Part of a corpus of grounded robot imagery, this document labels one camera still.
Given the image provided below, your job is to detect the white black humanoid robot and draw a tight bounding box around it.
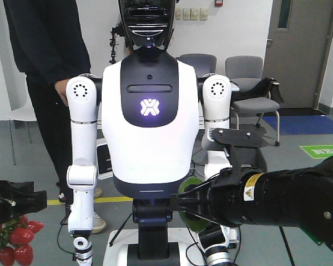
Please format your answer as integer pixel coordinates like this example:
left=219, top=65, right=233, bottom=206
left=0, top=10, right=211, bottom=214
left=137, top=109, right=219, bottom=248
left=67, top=1, right=233, bottom=265

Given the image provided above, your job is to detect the brown grey door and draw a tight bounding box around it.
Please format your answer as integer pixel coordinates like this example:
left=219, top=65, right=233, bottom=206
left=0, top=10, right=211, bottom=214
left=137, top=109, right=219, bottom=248
left=263, top=1, right=333, bottom=109

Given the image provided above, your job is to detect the person in dark clothes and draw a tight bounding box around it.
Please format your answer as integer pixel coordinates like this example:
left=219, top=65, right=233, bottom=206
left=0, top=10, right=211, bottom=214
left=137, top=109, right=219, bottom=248
left=2, top=0, right=108, bottom=235

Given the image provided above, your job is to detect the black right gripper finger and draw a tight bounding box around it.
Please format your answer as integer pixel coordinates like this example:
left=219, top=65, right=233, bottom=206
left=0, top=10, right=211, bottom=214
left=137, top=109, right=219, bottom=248
left=170, top=173, right=233, bottom=211
left=183, top=209, right=239, bottom=227

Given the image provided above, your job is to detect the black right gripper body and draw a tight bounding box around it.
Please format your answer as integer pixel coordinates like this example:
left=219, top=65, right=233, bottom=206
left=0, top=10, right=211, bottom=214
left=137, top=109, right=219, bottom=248
left=209, top=167, right=264, bottom=226

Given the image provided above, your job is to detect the white plastic chair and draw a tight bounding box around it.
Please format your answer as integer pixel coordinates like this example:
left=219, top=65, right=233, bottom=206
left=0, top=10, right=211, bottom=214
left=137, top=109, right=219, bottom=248
left=7, top=102, right=38, bottom=166

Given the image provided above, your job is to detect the grey office chair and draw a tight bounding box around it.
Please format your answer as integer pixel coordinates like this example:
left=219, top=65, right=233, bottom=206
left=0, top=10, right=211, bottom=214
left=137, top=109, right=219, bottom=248
left=225, top=55, right=280, bottom=146

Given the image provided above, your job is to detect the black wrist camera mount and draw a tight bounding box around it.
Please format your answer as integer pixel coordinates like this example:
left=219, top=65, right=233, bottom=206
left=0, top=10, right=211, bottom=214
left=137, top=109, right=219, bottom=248
left=202, top=128, right=268, bottom=171

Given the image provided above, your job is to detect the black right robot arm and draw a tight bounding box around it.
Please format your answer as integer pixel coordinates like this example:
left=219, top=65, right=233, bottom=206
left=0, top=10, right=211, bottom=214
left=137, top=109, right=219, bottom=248
left=170, top=156, right=333, bottom=244

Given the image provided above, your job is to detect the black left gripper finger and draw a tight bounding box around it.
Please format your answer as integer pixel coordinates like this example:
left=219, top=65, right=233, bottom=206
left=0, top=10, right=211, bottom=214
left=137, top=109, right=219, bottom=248
left=0, top=180, right=47, bottom=224

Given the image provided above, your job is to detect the red strawberry bunch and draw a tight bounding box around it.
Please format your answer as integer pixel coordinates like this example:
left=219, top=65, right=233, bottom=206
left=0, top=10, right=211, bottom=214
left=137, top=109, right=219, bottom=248
left=0, top=215, right=45, bottom=265

